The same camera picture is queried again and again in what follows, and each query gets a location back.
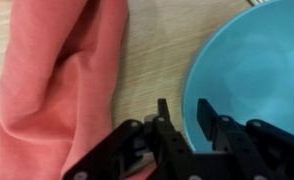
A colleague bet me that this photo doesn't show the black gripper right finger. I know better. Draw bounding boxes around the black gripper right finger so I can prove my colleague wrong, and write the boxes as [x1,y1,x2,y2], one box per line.
[196,98,294,180]

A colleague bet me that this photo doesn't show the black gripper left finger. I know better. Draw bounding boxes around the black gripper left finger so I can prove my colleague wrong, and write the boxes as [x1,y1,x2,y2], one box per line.
[61,98,195,180]

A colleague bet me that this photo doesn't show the blue bowl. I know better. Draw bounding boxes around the blue bowl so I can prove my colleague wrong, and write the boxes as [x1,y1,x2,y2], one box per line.
[182,0,294,155]

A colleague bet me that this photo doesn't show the red cloth garment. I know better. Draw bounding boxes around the red cloth garment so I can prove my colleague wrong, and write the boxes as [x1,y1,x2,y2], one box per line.
[0,0,158,180]

